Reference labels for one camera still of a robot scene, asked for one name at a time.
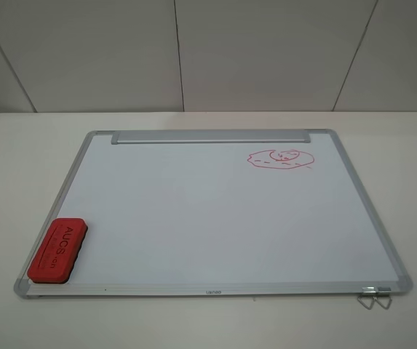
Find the red whiteboard eraser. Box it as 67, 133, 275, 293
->
27, 217, 88, 284

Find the white aluminium-framed whiteboard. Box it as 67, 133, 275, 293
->
14, 129, 413, 298

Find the grey marker tray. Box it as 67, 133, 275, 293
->
111, 129, 311, 145

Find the left metal hanging clip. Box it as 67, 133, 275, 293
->
357, 286, 377, 310

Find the metal hanging clip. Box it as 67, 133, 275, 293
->
373, 287, 392, 310
357, 286, 377, 310

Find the right metal hanging clip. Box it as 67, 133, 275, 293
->
373, 287, 392, 310

